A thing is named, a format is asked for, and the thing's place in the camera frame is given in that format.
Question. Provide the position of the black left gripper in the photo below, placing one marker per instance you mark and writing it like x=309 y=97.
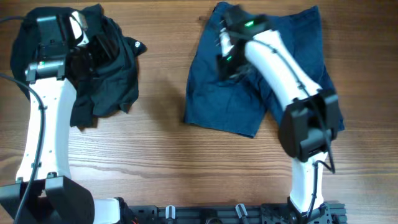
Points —
x=107 y=53

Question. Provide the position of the navy blue shorts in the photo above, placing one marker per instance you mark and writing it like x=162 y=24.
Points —
x=239 y=106

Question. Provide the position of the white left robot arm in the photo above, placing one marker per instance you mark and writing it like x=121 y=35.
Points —
x=44 y=191

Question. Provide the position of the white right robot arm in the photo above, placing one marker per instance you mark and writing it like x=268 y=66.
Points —
x=310 y=113

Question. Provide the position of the black garment with logo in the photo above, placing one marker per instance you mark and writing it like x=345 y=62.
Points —
x=117 y=87

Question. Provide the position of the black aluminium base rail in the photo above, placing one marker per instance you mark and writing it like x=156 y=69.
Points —
x=268 y=213

